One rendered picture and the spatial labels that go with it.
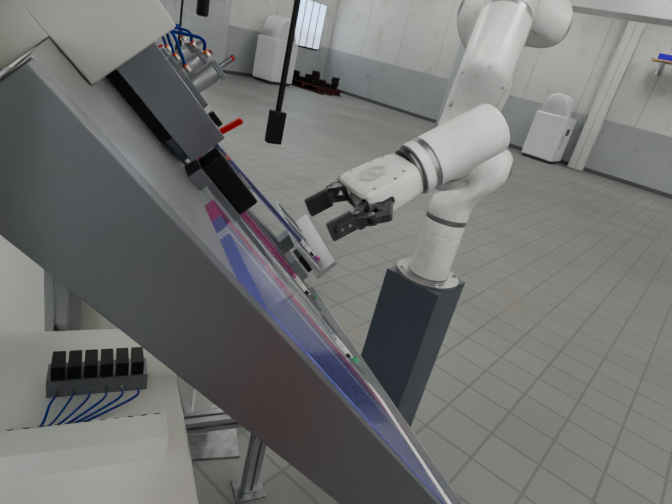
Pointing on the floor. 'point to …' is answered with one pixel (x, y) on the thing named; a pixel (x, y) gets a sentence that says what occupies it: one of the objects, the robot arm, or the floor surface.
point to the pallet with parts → (316, 83)
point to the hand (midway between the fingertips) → (323, 217)
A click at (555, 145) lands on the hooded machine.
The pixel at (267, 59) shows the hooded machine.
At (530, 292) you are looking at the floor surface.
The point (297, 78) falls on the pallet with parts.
